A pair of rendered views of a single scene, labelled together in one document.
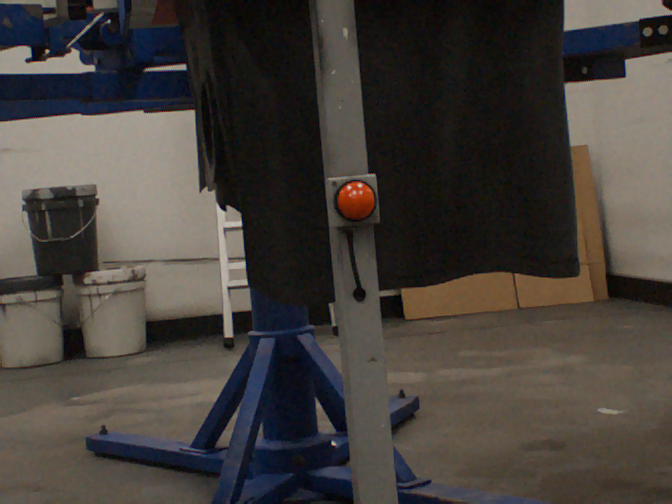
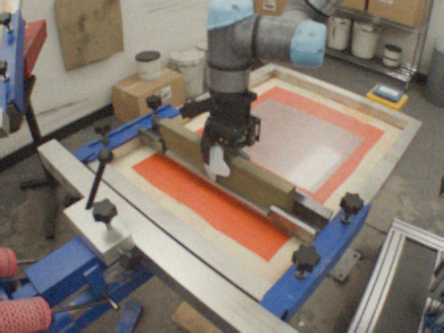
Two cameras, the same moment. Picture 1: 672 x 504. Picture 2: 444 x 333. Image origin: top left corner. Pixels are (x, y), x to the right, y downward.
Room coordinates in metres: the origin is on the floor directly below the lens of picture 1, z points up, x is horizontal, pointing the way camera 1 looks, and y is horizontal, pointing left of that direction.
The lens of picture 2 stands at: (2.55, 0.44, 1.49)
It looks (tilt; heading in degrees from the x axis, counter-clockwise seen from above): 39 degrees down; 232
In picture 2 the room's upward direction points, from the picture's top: straight up
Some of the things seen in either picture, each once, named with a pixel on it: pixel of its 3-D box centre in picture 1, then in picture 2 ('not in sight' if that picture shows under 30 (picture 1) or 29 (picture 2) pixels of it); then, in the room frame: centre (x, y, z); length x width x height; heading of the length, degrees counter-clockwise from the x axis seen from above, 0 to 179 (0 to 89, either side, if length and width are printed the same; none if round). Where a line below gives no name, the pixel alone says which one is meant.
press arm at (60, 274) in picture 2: not in sight; (77, 263); (2.53, 0.04, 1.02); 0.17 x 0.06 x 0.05; 9
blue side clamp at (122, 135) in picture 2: not in sight; (133, 138); (2.25, -0.29, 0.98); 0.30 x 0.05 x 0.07; 9
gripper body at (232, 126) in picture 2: not in sight; (231, 116); (2.18, 0.01, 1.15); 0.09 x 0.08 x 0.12; 99
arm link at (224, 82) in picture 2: not in sight; (230, 74); (2.18, 0.00, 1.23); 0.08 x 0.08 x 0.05
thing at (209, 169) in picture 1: (227, 105); not in sight; (1.89, 0.12, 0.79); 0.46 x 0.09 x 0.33; 9
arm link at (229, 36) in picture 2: not in sight; (231, 33); (2.18, 0.01, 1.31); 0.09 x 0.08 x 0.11; 123
